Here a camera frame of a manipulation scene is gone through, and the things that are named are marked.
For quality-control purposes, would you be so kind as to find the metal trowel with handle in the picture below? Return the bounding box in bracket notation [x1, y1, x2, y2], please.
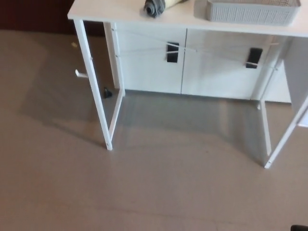
[143, 0, 187, 19]

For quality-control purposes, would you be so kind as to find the white desk with metal frame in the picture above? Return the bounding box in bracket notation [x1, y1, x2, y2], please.
[67, 0, 308, 169]

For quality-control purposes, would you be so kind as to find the white hook on desk leg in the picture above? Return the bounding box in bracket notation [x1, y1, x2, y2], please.
[74, 69, 90, 79]

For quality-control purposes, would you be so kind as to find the white cabinet with doors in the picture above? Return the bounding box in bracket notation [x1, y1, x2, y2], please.
[110, 23, 293, 103]

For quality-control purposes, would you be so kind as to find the grey perforated plastic basket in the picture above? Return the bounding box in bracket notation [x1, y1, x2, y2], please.
[206, 0, 302, 26]

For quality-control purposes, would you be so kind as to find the black cabinet door handle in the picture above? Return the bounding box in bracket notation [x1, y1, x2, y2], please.
[245, 48, 263, 69]
[166, 42, 180, 64]

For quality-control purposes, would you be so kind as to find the dark brown wooden door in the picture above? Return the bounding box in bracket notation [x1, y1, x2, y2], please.
[0, 0, 76, 31]

